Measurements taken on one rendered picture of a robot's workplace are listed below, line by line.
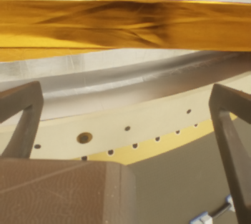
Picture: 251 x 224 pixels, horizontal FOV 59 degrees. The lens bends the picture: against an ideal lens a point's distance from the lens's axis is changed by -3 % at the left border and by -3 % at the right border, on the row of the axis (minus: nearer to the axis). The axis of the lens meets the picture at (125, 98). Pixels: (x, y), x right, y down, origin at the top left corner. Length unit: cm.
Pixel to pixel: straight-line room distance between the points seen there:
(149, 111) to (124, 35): 7
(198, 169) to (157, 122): 15
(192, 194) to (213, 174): 5
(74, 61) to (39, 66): 3
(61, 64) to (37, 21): 4
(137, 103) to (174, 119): 5
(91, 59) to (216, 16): 12
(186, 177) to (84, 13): 26
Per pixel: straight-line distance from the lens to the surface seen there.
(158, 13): 21
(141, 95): 23
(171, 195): 36
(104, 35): 22
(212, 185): 40
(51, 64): 22
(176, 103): 23
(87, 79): 24
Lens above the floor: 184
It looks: 36 degrees down
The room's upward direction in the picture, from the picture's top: 1 degrees clockwise
